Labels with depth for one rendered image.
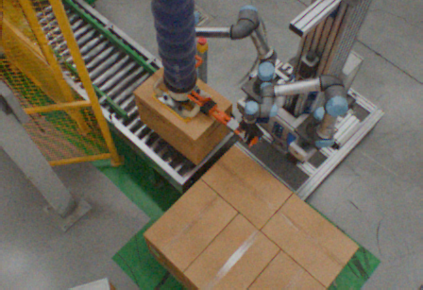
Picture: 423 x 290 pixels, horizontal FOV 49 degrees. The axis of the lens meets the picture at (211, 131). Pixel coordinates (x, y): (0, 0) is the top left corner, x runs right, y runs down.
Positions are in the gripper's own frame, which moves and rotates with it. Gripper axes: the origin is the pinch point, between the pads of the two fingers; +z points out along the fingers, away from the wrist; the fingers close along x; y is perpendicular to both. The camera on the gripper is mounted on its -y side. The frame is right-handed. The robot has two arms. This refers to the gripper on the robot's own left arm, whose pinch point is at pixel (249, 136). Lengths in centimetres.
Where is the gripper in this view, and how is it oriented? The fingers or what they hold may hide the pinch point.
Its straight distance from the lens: 298.7
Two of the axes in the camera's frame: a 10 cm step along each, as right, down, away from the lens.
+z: 0.0, 4.9, 8.7
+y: -7.6, -5.7, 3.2
